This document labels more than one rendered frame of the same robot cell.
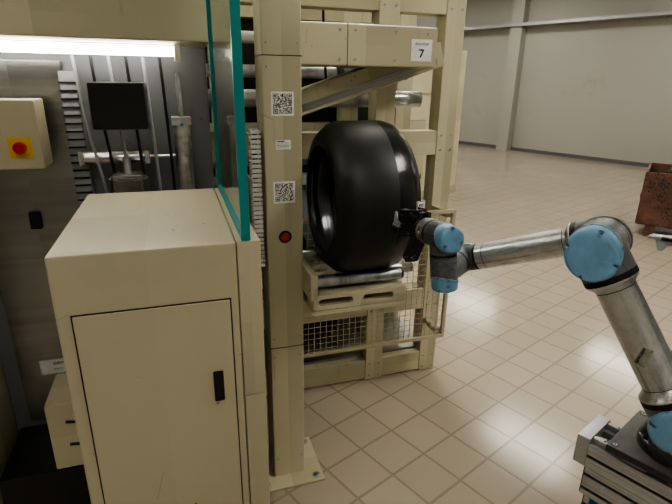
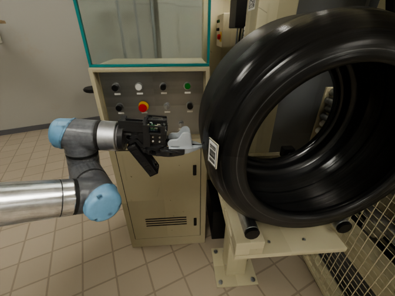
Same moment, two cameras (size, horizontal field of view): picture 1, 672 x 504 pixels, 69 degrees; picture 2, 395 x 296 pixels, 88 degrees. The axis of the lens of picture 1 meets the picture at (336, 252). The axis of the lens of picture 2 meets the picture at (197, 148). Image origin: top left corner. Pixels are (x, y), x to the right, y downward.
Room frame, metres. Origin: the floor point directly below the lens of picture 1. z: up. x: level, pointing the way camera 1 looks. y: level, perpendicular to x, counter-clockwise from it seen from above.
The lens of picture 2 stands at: (1.67, -0.66, 1.40)
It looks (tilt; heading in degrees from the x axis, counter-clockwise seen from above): 29 degrees down; 104
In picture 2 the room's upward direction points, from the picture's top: straight up
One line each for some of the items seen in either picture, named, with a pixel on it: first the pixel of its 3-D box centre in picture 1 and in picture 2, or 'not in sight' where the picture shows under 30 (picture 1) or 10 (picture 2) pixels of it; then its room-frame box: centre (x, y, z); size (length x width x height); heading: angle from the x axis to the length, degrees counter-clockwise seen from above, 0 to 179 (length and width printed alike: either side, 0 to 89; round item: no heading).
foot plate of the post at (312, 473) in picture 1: (286, 462); (233, 264); (1.71, 0.20, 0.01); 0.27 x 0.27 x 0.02; 18
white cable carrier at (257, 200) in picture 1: (258, 199); not in sight; (1.66, 0.27, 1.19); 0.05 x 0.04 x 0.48; 18
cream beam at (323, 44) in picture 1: (354, 47); not in sight; (2.13, -0.06, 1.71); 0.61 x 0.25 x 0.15; 108
